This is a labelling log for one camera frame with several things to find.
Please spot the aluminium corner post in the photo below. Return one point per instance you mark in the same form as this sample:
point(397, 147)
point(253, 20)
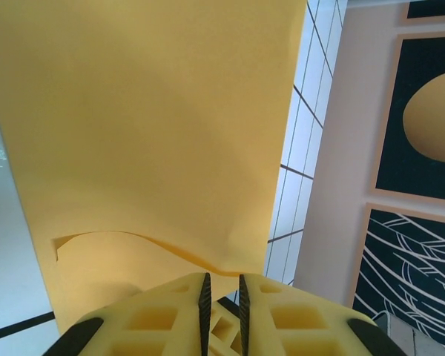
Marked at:
point(397, 333)

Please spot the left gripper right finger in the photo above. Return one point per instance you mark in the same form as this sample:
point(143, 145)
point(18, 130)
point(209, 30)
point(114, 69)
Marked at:
point(300, 319)

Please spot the orange cloth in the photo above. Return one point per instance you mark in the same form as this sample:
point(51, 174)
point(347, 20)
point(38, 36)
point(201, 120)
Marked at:
point(152, 111)

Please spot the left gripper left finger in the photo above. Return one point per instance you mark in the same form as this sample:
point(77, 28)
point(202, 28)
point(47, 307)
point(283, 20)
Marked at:
point(152, 319)

